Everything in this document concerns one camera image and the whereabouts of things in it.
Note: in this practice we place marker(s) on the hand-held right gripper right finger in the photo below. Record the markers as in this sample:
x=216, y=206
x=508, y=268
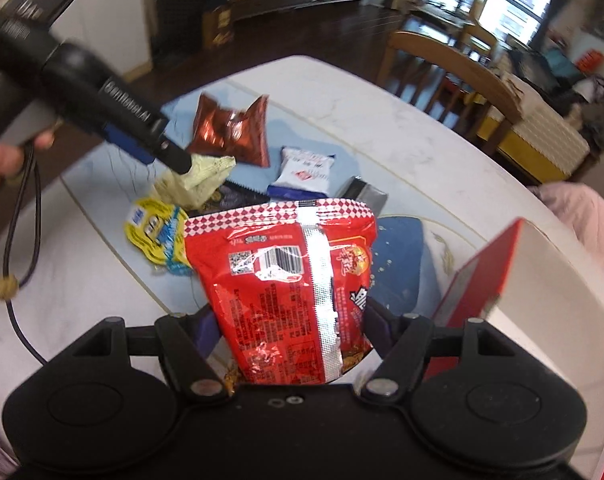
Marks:
x=379, y=330

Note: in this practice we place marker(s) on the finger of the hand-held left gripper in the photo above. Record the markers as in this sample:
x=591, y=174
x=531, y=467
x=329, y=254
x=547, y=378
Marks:
x=169, y=152

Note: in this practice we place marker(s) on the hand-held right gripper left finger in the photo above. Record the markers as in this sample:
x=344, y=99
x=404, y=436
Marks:
x=205, y=327

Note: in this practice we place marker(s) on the pale green snack packet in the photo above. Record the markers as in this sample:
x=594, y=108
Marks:
x=197, y=182

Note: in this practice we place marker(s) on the black snack packet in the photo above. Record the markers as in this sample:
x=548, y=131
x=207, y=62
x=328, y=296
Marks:
x=237, y=196

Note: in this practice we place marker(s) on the large red snack bag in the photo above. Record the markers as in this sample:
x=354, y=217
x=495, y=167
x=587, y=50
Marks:
x=277, y=285

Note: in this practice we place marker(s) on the red cardboard box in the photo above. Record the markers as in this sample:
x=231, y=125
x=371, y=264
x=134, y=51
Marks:
x=482, y=270

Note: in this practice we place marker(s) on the silver foil snack packet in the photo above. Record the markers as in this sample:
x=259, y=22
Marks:
x=364, y=195

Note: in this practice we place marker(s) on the red Oreo packet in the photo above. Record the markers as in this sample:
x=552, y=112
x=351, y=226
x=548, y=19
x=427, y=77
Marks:
x=232, y=130

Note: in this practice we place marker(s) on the yellow blue snack packet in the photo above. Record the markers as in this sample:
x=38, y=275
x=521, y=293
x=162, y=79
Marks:
x=154, y=232

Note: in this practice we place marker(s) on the brown paper bag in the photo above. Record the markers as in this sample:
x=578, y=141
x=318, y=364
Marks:
x=218, y=27

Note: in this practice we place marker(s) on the white and blue snack packet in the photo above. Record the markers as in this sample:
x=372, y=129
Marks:
x=304, y=172

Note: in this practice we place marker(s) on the black panel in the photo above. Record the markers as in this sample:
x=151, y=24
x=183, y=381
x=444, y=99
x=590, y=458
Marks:
x=187, y=5

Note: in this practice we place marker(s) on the dark wooden media cabinet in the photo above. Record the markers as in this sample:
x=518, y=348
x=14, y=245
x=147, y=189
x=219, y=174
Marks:
x=292, y=0

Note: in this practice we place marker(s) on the sofa with yellow white cover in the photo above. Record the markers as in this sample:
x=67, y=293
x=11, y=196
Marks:
x=542, y=145

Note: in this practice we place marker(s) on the wooden chair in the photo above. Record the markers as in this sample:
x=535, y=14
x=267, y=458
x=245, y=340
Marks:
x=447, y=65

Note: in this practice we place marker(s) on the pile of dark clothes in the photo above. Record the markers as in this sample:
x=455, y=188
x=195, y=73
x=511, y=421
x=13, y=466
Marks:
x=592, y=110

